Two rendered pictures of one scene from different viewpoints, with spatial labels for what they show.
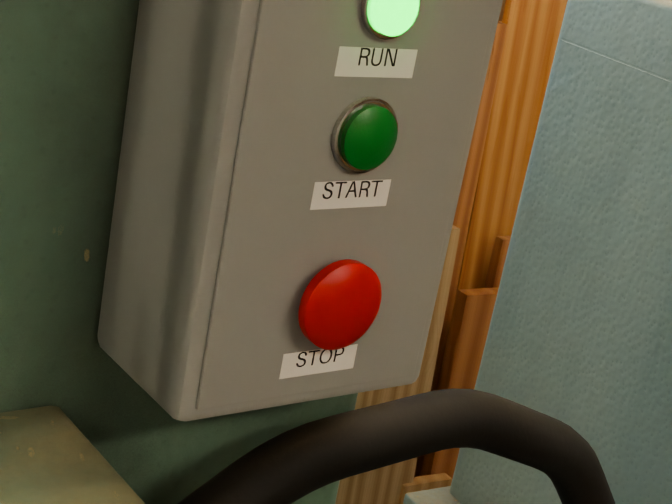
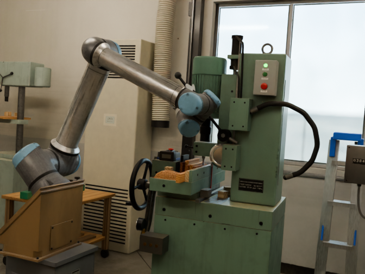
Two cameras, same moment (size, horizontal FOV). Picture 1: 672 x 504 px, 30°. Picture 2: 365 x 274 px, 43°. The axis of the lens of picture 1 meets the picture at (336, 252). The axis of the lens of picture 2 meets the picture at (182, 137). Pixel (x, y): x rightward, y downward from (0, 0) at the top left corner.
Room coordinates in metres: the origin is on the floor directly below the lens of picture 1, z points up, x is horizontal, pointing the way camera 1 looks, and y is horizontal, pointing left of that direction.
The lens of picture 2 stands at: (-1.00, -1.64, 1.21)
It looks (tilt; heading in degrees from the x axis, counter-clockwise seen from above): 3 degrees down; 60
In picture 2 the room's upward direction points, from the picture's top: 4 degrees clockwise
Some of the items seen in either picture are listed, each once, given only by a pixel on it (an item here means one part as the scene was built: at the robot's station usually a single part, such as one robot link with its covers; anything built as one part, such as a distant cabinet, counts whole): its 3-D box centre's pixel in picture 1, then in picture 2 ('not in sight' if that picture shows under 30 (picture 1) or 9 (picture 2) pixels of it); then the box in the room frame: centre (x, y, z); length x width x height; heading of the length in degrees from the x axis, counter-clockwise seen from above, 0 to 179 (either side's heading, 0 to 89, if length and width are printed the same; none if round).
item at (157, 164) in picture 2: not in sight; (168, 168); (0.18, 0.50, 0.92); 0.15 x 0.13 x 0.09; 39
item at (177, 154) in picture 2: not in sight; (168, 154); (0.17, 0.50, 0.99); 0.13 x 0.11 x 0.06; 39
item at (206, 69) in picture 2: not in sight; (208, 88); (0.30, 0.35, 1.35); 0.18 x 0.18 x 0.31
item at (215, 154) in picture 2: not in sight; (221, 155); (0.29, 0.18, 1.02); 0.12 x 0.03 x 0.12; 129
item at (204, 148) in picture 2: not in sight; (207, 150); (0.31, 0.34, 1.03); 0.14 x 0.07 x 0.09; 129
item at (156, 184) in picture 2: not in sight; (182, 178); (0.23, 0.44, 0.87); 0.61 x 0.30 x 0.06; 39
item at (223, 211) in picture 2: not in sight; (223, 205); (0.38, 0.26, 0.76); 0.57 x 0.45 x 0.09; 129
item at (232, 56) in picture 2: not in sight; (237, 53); (0.39, 0.25, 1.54); 0.08 x 0.08 x 0.17; 39
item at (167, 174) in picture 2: not in sight; (169, 174); (0.05, 0.26, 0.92); 0.14 x 0.09 x 0.04; 129
